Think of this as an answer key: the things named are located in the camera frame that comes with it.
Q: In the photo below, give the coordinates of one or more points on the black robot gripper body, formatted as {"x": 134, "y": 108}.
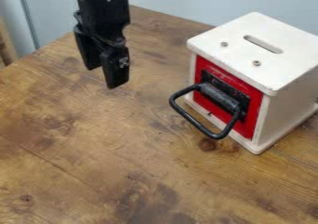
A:
{"x": 103, "y": 19}

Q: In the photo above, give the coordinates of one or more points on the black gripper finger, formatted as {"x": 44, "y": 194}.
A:
{"x": 87, "y": 49}
{"x": 115, "y": 64}

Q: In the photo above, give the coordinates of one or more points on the red drawer front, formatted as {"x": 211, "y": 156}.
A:
{"x": 215, "y": 107}

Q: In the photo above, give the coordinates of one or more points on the white wooden drawer box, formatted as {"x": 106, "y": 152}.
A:
{"x": 268, "y": 61}

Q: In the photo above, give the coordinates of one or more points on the wooden chair edge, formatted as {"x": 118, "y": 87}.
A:
{"x": 8, "y": 54}

